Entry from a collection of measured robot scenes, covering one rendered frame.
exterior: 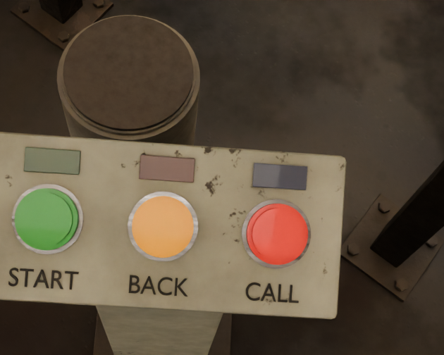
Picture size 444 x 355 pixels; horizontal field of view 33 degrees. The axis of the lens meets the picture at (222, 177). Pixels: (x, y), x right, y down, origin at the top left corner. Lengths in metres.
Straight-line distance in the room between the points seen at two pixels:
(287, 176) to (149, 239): 0.10
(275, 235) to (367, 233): 0.67
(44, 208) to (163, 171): 0.08
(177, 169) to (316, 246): 0.11
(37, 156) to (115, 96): 0.14
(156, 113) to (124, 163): 0.13
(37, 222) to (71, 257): 0.03
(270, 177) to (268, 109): 0.72
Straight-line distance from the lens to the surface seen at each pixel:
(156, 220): 0.49
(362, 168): 1.20
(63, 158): 0.50
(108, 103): 0.62
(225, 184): 0.50
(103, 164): 0.50
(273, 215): 0.49
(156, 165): 0.50
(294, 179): 0.50
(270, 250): 0.49
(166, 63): 0.64
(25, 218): 0.50
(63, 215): 0.49
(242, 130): 1.19
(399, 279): 1.14
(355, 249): 1.14
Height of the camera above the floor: 1.07
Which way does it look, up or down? 68 degrees down
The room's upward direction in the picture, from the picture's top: 11 degrees clockwise
